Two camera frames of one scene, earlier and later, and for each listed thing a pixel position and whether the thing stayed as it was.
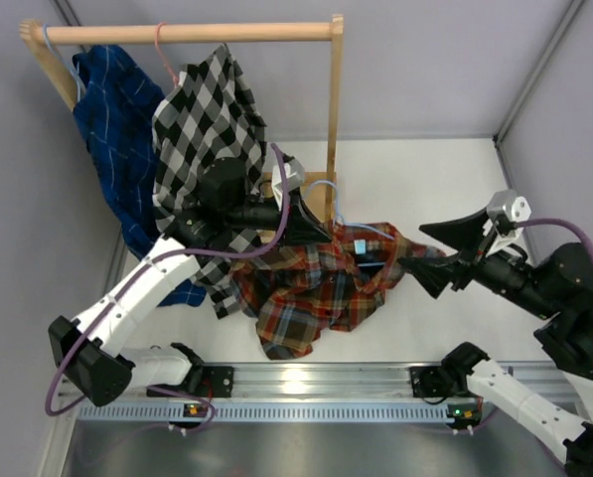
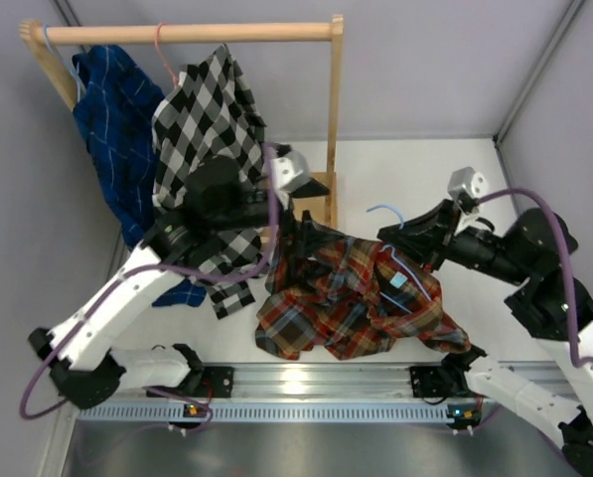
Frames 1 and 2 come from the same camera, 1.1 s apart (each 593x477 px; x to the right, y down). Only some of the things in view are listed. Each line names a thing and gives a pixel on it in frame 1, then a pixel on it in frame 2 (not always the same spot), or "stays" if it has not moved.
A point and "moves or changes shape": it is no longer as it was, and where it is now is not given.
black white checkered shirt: x=213 y=115 stays
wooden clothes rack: x=321 y=186 stays
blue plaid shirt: x=116 y=96 stays
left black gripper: x=303 y=228 → x=310 y=189
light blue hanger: x=340 y=217 → x=391 y=247
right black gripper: x=461 y=234 → x=427 y=237
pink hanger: x=161 y=57 stays
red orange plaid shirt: x=295 y=292 moves or changes shape
